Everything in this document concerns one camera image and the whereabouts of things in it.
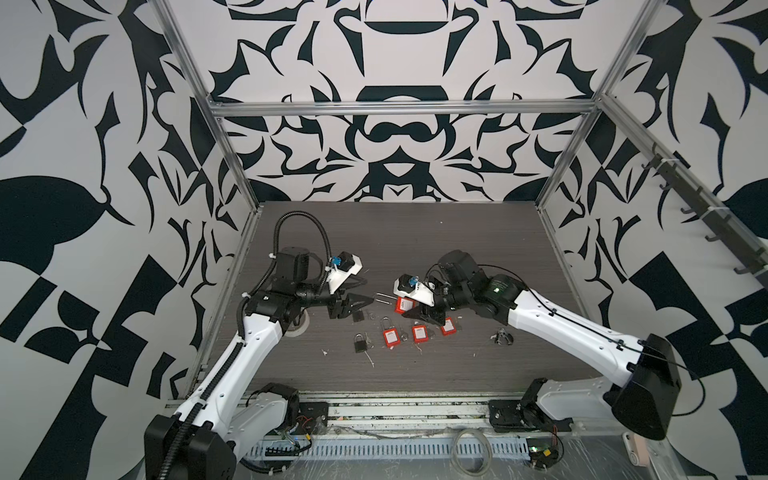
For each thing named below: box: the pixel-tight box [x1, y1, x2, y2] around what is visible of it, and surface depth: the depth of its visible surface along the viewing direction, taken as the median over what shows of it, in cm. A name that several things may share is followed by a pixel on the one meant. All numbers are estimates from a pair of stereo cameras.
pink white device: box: [623, 432, 650, 467], surface depth 70 cm
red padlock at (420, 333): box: [412, 325, 429, 343], surface depth 89 cm
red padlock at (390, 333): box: [380, 316, 401, 350], surface depth 89 cm
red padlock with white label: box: [441, 317, 457, 336], surface depth 89 cm
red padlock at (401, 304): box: [375, 292, 419, 314], surface depth 73 cm
